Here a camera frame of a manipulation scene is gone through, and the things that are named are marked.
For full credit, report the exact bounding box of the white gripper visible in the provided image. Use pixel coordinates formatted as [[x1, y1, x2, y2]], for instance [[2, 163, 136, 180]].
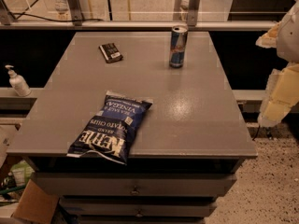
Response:
[[255, 1, 299, 128]]

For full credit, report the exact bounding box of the blue Kettle chip bag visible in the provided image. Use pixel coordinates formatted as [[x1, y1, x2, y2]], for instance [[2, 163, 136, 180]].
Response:
[[67, 91, 152, 164]]

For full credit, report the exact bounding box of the Red Bull can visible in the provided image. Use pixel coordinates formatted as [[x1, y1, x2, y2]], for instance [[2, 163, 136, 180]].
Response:
[[169, 25, 188, 68]]

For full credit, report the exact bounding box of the small dark snack packet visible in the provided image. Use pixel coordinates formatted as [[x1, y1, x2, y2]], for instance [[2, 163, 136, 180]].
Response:
[[99, 43, 123, 63]]

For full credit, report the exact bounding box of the grey lower drawer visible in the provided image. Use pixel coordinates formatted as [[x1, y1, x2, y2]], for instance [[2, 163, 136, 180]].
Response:
[[60, 197, 217, 217]]

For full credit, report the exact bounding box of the grey drawer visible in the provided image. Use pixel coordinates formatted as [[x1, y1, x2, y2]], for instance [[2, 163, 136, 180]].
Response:
[[60, 197, 217, 217], [32, 173, 236, 197]]

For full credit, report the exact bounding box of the grey upper drawer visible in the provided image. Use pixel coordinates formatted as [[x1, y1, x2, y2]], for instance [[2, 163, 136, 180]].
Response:
[[32, 173, 236, 197]]

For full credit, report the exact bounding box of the white pump dispenser bottle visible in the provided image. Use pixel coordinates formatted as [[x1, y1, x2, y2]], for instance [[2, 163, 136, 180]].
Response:
[[6, 64, 31, 97]]

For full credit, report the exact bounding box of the green packaged item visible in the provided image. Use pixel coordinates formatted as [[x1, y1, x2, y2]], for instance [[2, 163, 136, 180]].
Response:
[[11, 161, 34, 187]]

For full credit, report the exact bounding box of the brown cardboard box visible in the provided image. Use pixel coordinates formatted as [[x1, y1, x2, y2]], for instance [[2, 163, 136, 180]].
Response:
[[13, 180, 59, 224]]

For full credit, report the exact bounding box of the grey metal railing frame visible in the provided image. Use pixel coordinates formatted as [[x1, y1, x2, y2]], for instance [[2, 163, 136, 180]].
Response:
[[0, 0, 299, 32]]

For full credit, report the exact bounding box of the black cable on rail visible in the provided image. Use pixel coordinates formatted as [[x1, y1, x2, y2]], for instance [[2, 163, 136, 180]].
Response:
[[8, 12, 105, 23]]

